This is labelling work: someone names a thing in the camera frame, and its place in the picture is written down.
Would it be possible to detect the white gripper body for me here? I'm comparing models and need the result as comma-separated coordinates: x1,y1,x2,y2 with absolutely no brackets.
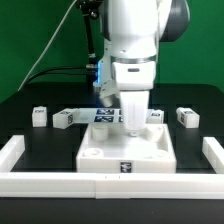
112,61,155,132

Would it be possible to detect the white square tabletop part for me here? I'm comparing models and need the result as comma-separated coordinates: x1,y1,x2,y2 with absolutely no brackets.
76,123,177,173

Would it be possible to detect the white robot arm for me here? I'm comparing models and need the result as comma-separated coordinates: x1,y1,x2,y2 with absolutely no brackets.
94,0,190,136

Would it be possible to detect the white marker plate with tags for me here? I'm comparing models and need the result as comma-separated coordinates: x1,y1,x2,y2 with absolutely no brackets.
70,107,149,126

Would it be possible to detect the white U-shaped obstacle fence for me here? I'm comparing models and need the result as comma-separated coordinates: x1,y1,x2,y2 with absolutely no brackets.
0,135,224,199

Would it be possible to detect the black cable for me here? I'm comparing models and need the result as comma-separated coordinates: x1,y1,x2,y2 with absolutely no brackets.
23,65,98,88

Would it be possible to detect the white cable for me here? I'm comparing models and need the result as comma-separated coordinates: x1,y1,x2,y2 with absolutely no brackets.
17,0,78,92

